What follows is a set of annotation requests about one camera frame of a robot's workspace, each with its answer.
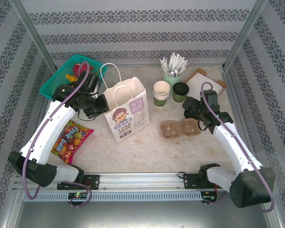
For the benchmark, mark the white printed paper bag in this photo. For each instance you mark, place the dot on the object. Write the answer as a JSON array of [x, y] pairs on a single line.
[[126, 111]]

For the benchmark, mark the black plastic cup lid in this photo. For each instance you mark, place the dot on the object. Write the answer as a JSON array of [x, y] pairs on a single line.
[[181, 87]]

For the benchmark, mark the brown cardboard cup tray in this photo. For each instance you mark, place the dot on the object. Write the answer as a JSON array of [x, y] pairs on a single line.
[[171, 129]]

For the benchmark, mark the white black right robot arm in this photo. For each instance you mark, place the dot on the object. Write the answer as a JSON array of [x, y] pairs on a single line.
[[235, 147]]

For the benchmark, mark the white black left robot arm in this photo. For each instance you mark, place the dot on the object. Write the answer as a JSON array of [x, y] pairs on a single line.
[[47, 128]]

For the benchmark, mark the brown cardboard napkin box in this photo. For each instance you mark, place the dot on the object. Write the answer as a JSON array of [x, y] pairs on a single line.
[[222, 83]]

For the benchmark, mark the yellow toy banana bunch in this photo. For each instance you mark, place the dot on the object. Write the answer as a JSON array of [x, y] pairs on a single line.
[[70, 78]]

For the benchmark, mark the white paper napkins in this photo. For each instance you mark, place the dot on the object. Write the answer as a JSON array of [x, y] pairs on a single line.
[[194, 80]]

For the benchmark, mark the red toy fruit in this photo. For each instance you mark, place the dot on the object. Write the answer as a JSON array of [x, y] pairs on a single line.
[[78, 67]]

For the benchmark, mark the colourful fruit candy bag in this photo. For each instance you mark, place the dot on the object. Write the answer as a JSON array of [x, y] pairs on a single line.
[[71, 142]]

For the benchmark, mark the teal plastic basket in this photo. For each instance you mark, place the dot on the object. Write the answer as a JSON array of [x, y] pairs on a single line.
[[54, 80]]

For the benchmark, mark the mint green straw holder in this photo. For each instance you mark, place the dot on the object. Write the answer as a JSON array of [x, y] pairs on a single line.
[[172, 82]]

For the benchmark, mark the small circuit board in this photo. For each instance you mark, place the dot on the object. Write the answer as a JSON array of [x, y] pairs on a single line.
[[78, 195], [209, 197]]

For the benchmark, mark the aluminium frame post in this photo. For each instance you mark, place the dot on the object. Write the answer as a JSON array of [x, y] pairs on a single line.
[[35, 35], [244, 35]]

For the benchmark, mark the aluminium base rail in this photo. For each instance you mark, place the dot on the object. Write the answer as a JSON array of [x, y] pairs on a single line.
[[140, 180]]

